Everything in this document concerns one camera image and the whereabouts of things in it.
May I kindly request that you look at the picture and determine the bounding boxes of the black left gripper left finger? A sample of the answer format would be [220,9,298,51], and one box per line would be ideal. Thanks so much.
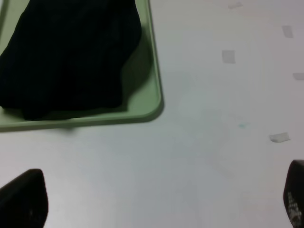
[0,169,48,228]

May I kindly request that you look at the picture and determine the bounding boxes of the black short sleeve t-shirt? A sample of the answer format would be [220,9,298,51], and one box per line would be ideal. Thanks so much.
[0,0,142,120]

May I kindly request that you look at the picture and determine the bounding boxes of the light green plastic tray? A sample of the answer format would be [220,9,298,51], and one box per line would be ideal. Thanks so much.
[0,0,163,132]

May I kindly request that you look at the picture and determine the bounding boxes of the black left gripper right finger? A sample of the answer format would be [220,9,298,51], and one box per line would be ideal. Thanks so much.
[283,160,304,228]

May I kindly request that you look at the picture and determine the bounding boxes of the clear tape piece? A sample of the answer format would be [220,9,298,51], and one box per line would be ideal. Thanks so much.
[222,50,236,64]
[269,132,290,143]

